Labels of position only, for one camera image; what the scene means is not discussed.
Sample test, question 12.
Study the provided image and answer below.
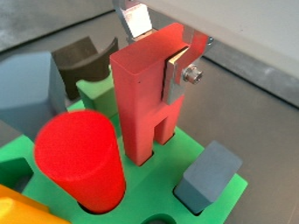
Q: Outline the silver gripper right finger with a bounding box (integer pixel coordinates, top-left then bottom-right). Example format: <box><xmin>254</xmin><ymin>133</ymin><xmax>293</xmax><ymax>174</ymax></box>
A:
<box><xmin>163</xmin><ymin>25</ymin><xmax>210</xmax><ymax>105</ymax></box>

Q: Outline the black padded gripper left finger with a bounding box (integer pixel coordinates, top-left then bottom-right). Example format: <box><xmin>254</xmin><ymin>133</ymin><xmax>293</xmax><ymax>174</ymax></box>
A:
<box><xmin>112</xmin><ymin>0</ymin><xmax>154</xmax><ymax>44</ymax></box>

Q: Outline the red double-square block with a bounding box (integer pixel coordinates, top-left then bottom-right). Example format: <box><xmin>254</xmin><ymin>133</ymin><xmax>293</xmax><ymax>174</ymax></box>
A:
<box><xmin>108</xmin><ymin>22</ymin><xmax>187</xmax><ymax>167</ymax></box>

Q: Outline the blue square block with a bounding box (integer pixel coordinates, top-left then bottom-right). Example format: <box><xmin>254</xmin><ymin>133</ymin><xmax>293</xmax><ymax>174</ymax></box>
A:
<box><xmin>174</xmin><ymin>141</ymin><xmax>243</xmax><ymax>215</ymax></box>

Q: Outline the green shape sorting board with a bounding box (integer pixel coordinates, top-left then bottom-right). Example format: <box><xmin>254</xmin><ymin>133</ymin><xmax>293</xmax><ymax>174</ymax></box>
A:
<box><xmin>0</xmin><ymin>99</ymin><xmax>249</xmax><ymax>224</ymax></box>

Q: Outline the black curved holder stand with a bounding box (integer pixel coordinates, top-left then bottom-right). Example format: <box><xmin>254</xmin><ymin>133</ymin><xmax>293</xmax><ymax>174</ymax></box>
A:
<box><xmin>51</xmin><ymin>37</ymin><xmax>118</xmax><ymax>100</ymax></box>

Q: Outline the green arch block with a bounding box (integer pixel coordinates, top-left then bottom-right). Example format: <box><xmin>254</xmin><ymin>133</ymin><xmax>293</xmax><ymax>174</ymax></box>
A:
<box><xmin>76</xmin><ymin>70</ymin><xmax>118</xmax><ymax>118</ymax></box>

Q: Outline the blue pentagon block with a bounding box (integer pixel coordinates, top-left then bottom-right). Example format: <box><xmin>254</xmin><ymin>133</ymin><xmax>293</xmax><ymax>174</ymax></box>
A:
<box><xmin>0</xmin><ymin>52</ymin><xmax>67</xmax><ymax>141</ymax></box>

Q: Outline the red cylinder block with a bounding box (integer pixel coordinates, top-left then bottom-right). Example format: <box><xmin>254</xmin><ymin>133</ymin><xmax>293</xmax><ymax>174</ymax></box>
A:
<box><xmin>34</xmin><ymin>110</ymin><xmax>127</xmax><ymax>214</ymax></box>

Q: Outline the yellow star block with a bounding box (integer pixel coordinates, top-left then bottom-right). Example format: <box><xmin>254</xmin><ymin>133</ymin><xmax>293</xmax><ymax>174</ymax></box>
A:
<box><xmin>0</xmin><ymin>185</ymin><xmax>71</xmax><ymax>224</ymax></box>

